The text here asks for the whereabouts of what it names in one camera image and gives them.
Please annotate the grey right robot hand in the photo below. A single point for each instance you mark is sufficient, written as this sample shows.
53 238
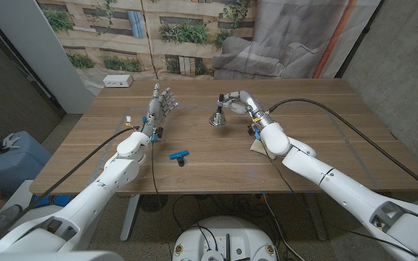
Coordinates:
252 105

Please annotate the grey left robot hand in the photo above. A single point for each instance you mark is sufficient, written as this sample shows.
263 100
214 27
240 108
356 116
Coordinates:
155 108

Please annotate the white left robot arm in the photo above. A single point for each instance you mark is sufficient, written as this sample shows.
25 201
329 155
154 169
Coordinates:
96 195

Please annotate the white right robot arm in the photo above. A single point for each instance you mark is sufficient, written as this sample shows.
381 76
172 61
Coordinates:
339 185

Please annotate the pale yellow sponge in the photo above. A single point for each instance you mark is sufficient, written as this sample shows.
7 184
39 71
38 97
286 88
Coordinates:
257 148

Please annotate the blue and black paper clip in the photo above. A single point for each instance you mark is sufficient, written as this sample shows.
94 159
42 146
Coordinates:
178 154

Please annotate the white power strip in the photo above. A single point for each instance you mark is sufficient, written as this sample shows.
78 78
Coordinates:
117 80

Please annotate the printed fabric backdrop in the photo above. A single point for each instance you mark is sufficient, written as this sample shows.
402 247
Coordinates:
194 54

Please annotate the round black floor fixture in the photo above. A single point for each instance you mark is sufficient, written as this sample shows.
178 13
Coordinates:
153 203

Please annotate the white table leg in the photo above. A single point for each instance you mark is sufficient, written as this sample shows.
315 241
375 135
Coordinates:
130 217

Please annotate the white pillar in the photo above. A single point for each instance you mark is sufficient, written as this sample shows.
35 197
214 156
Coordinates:
42 47

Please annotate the white robot torso base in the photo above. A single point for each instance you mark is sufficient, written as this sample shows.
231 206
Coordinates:
223 232

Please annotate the grey table leg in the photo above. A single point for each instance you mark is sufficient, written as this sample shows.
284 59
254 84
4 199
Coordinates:
319 228

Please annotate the white tool on case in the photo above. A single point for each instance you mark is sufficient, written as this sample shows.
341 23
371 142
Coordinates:
11 139

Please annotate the blue plastic case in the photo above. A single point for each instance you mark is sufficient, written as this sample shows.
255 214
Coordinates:
13 166

